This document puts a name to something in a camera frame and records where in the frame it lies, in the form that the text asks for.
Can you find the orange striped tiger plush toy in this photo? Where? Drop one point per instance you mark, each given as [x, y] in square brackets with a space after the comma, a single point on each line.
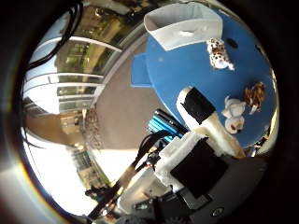
[255, 95]

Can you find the cream plush toy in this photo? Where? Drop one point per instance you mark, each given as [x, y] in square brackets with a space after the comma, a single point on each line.
[235, 109]

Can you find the spotted leopard plush toy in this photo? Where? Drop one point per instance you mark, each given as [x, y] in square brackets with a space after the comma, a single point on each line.
[218, 53]

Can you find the white fabric container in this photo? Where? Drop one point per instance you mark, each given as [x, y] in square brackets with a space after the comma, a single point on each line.
[187, 21]

